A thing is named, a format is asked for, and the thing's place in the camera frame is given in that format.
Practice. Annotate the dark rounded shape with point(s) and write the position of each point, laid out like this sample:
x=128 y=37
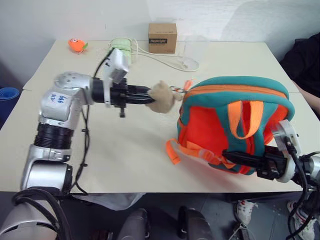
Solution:
x=133 y=225
x=193 y=225

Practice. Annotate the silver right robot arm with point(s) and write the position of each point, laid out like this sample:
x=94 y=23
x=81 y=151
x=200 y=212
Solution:
x=313 y=165

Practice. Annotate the clear plastic bag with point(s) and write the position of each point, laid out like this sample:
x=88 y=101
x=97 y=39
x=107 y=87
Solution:
x=112 y=200

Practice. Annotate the orange plush toy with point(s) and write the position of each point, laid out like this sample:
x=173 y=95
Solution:
x=76 y=45

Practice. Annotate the clear plastic cup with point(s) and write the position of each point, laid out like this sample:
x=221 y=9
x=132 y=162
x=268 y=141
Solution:
x=197 y=50

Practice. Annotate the person in black clothes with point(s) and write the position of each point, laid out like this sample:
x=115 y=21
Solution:
x=305 y=62

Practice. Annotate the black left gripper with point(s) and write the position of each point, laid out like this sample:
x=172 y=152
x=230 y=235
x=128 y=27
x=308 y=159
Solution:
x=118 y=94

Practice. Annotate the brown cardboard box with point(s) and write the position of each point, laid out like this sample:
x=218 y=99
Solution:
x=162 y=37

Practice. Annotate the person's bare forearm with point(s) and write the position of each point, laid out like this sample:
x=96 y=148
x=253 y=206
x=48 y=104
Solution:
x=310 y=97

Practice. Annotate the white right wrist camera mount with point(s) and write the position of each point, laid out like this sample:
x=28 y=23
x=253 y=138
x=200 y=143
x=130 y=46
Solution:
x=290 y=132

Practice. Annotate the orange and teal backpack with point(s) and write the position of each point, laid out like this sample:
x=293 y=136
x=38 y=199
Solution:
x=207 y=120

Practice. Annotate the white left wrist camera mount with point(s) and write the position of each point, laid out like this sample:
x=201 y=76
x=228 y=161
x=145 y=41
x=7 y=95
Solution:
x=117 y=62

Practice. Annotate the light green roll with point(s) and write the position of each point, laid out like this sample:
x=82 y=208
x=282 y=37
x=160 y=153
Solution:
x=122 y=45

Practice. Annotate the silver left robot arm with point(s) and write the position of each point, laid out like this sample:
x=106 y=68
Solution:
x=57 y=105

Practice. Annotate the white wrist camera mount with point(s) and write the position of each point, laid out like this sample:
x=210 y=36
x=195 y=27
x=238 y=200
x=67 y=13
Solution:
x=117 y=62
x=290 y=132

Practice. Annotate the white sneaker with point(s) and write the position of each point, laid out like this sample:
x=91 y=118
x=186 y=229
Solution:
x=302 y=217
x=245 y=210

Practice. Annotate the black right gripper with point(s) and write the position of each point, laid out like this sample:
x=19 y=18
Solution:
x=272 y=165

